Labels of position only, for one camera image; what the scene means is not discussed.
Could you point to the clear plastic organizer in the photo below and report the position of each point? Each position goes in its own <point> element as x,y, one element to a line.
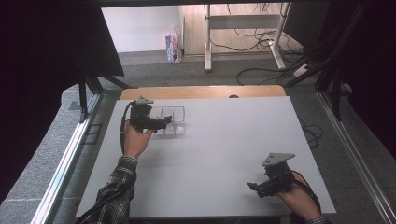
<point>178,124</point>

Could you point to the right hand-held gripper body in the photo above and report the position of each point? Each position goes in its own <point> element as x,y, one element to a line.
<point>278,180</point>

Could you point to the black curtain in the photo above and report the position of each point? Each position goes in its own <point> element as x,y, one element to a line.
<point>40,62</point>
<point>370,62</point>

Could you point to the white power strip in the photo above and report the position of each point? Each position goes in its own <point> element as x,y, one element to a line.
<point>302,70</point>

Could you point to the person's right hand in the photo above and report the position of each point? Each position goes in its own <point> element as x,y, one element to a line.
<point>300,199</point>

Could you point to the white metal desk frame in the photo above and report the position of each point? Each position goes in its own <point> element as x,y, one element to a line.
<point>208,46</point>

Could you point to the white table board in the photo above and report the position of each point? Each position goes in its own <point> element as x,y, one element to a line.
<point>211,168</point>

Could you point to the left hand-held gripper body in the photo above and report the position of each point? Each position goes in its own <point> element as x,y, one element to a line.
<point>141,119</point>

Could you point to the person's left hand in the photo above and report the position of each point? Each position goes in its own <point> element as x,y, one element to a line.
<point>135,141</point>

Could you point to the black metal stand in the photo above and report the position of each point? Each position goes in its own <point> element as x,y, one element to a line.
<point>336,93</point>
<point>83,99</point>

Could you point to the aluminium floor rail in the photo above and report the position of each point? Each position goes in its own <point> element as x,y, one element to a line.
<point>355,155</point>
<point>62,174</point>

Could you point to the colourful printed carton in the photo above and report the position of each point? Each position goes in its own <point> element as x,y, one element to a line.
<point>173,48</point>

